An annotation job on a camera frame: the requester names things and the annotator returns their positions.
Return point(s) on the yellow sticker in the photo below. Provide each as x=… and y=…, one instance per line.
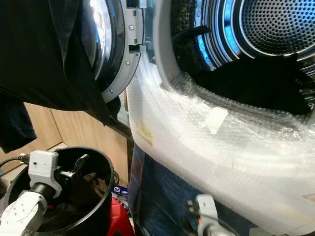
x=143, y=132

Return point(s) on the perforated steel washer drum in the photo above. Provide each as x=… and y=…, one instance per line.
x=275, y=22

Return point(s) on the round washer door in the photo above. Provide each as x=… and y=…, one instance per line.
x=125, y=54

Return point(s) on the white tape patch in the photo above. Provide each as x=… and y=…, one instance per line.
x=216, y=120

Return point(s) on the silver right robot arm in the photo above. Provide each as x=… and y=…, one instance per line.
x=219, y=231

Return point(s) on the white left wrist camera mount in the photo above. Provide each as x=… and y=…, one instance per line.
x=43, y=166

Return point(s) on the dark brown clothes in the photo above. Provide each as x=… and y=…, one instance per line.
x=93, y=191

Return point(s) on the black round bucket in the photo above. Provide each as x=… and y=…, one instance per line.
x=101, y=216

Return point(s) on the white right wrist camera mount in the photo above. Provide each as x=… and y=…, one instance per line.
x=206, y=209

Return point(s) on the red plastic stool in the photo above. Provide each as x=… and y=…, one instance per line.
x=120, y=219

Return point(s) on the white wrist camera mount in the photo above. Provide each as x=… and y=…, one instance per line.
x=43, y=166
x=206, y=209

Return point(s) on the black hanging garment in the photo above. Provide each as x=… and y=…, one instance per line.
x=44, y=49

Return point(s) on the black clothes in drum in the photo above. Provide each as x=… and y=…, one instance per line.
x=256, y=83

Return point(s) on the leopard print cloth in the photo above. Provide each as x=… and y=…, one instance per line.
x=183, y=54

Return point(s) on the wooden cabinet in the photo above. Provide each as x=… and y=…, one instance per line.
x=78, y=132

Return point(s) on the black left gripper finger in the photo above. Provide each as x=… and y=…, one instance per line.
x=80, y=163

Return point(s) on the bubble-wrapped washing machine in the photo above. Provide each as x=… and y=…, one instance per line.
x=226, y=167

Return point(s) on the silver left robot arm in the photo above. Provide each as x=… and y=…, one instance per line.
x=22, y=214

